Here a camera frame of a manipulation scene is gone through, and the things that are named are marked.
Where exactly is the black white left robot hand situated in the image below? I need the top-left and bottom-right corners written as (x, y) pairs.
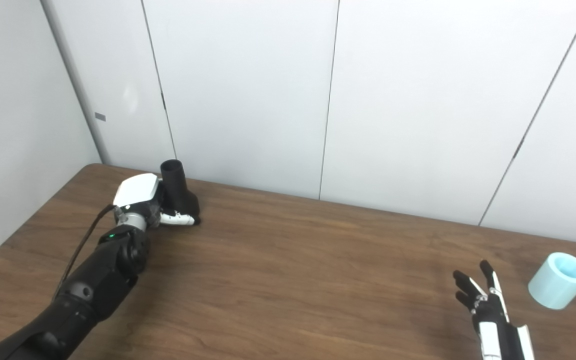
top-left (113, 173), bottom-right (200, 228)

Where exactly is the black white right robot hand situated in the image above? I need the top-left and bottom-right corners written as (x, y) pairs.
top-left (452, 259), bottom-right (536, 360)

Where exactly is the black funnel-shaped nozzle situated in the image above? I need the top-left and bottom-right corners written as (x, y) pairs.
top-left (160, 159), bottom-right (201, 226)

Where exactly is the light blue cylinder cup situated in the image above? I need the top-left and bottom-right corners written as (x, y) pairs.
top-left (528, 252), bottom-right (576, 310)

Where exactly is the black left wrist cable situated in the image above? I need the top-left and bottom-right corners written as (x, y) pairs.
top-left (53, 204), bottom-right (119, 301)

